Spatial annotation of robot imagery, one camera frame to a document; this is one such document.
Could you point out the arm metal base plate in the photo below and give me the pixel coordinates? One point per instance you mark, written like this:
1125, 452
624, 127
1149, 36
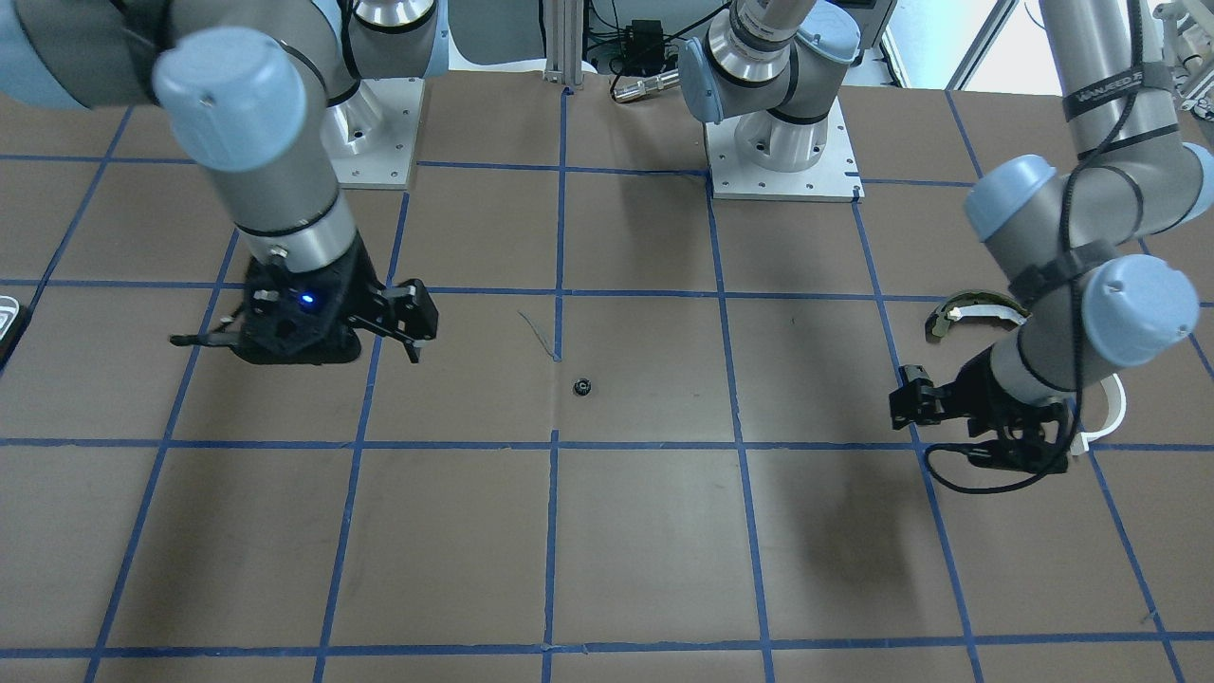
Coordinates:
756, 157
371, 137

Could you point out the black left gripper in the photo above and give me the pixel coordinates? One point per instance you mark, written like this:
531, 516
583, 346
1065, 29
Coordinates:
974, 386

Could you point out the silver ribbed metal tray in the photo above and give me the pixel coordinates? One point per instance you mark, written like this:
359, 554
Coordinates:
13, 317

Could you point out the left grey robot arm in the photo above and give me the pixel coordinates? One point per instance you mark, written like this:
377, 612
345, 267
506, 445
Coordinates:
1093, 310

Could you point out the aluminium frame post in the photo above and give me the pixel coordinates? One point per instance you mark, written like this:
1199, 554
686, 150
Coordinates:
563, 28

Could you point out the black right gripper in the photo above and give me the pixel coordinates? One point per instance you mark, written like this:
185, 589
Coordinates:
361, 293

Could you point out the black power adapter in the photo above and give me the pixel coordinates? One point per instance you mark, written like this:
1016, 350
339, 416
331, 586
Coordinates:
644, 46

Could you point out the green curved brake shoe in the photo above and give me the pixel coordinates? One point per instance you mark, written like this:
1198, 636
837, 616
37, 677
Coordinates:
973, 304

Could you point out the white curved plastic strip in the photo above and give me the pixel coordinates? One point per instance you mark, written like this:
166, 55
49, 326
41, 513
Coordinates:
1116, 410

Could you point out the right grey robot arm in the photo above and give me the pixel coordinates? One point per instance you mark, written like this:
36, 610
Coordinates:
249, 88

